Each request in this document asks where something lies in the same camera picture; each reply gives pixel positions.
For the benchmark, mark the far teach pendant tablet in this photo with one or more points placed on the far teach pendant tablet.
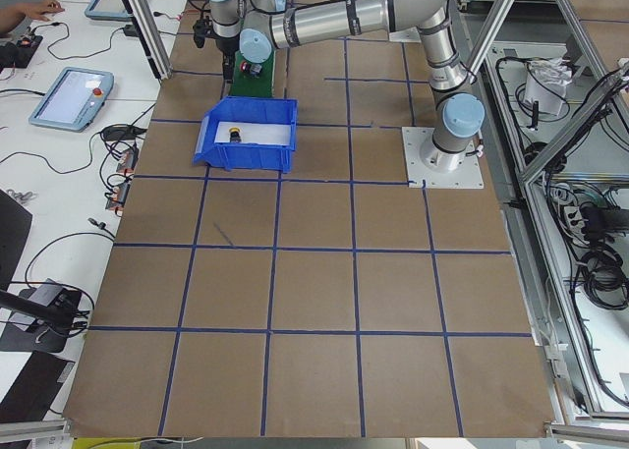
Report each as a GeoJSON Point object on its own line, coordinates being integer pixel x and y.
{"type": "Point", "coordinates": [107, 10]}

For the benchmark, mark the teach pendant tablet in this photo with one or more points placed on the teach pendant tablet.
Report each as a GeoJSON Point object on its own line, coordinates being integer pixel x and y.
{"type": "Point", "coordinates": [107, 10]}
{"type": "Point", "coordinates": [73, 100]}

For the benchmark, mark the white foam pad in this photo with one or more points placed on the white foam pad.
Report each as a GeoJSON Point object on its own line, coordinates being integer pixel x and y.
{"type": "Point", "coordinates": [254, 133]}

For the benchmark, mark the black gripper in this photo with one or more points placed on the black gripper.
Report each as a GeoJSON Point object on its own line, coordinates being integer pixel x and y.
{"type": "Point", "coordinates": [225, 45]}

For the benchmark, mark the green conveyor belt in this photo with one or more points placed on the green conveyor belt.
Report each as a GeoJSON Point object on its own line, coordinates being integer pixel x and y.
{"type": "Point", "coordinates": [252, 79]}

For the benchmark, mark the aluminium frame post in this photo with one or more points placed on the aluminium frame post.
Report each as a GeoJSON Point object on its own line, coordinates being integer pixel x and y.
{"type": "Point", "coordinates": [150, 38]}

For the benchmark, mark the near teach pendant tablet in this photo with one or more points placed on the near teach pendant tablet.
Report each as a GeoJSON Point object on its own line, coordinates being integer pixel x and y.
{"type": "Point", "coordinates": [73, 100]}

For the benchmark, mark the yellow push button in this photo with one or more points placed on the yellow push button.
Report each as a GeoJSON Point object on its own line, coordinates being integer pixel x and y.
{"type": "Point", "coordinates": [235, 135]}

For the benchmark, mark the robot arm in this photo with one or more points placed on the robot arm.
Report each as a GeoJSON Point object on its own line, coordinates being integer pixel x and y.
{"type": "Point", "coordinates": [255, 29]}

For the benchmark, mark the person's hand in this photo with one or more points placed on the person's hand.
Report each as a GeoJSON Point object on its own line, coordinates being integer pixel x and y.
{"type": "Point", "coordinates": [40, 10]}

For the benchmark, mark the blue bin with foam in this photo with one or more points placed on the blue bin with foam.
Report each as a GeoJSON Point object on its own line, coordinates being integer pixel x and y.
{"type": "Point", "coordinates": [229, 155]}

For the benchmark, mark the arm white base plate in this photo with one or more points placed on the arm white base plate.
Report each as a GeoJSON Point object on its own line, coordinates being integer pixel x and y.
{"type": "Point", "coordinates": [429, 168]}

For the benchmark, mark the red push button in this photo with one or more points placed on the red push button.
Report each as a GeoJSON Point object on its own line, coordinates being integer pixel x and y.
{"type": "Point", "coordinates": [253, 70]}

